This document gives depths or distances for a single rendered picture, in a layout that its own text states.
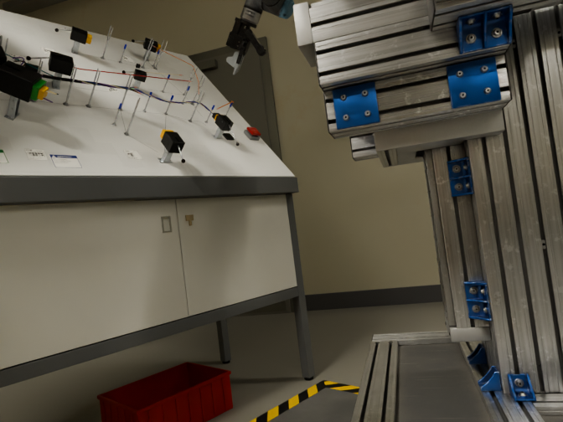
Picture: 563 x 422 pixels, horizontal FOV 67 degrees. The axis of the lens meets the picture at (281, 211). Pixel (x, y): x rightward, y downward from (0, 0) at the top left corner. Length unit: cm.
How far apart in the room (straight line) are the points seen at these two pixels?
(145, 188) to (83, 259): 27
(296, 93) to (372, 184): 93
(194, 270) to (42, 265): 48
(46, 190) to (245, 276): 76
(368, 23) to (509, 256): 59
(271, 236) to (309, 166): 164
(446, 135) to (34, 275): 106
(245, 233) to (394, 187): 179
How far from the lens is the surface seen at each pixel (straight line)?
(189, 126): 180
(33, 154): 135
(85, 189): 130
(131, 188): 136
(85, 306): 133
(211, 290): 155
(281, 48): 360
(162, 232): 144
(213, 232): 156
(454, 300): 114
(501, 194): 108
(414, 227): 324
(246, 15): 185
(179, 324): 148
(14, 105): 146
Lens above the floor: 66
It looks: 2 degrees up
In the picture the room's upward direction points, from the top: 7 degrees counter-clockwise
